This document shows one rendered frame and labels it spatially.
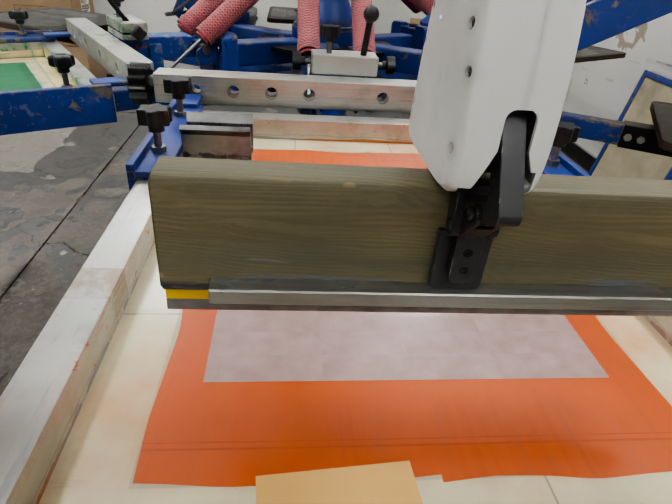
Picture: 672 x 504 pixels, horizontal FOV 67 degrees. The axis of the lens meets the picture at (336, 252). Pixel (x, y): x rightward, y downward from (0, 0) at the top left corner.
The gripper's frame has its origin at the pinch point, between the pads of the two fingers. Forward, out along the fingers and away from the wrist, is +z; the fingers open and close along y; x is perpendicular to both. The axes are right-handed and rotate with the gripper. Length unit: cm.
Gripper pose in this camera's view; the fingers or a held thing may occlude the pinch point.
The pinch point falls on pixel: (450, 241)
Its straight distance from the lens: 32.5
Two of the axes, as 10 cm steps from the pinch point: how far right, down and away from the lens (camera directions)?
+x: 9.9, 0.2, 1.1
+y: 0.8, 5.3, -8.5
